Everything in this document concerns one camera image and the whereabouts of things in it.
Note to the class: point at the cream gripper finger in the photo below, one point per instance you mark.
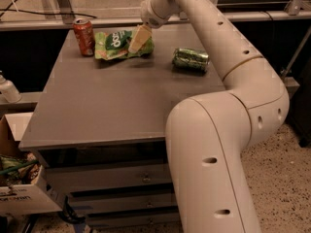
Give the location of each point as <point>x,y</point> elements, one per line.
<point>141,39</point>

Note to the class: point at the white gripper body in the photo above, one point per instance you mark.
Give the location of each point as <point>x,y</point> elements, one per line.
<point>150,16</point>

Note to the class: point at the green rice chip bag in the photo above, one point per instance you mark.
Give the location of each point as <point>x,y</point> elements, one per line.
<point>114,46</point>

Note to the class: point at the orange coke can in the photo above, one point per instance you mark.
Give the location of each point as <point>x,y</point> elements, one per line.
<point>84,34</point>

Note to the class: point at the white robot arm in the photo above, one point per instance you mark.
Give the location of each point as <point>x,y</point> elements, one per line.
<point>206,133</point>

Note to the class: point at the green soda can lying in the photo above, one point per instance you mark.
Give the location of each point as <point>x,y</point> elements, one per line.
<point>189,59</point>

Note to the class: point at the grey drawer cabinet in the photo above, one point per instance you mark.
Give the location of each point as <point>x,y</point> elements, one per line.
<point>94,112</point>

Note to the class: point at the white plastic bottle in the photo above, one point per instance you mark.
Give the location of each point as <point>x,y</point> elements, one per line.
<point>9,90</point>

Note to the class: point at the top grey drawer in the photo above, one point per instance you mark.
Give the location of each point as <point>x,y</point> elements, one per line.
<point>87,178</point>

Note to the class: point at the grey drawer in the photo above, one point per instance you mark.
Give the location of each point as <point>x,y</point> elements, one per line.
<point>122,202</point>
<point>133,219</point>
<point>87,178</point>

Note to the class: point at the middle grey drawer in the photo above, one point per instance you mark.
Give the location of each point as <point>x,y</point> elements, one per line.
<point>122,202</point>

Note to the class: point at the bottom grey drawer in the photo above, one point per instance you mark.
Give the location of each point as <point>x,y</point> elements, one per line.
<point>133,219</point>

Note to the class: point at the white cardboard box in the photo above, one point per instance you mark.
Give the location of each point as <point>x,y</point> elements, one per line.
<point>23,186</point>

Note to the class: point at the grey metal rail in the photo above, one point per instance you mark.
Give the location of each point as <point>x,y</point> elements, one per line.
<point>132,21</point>

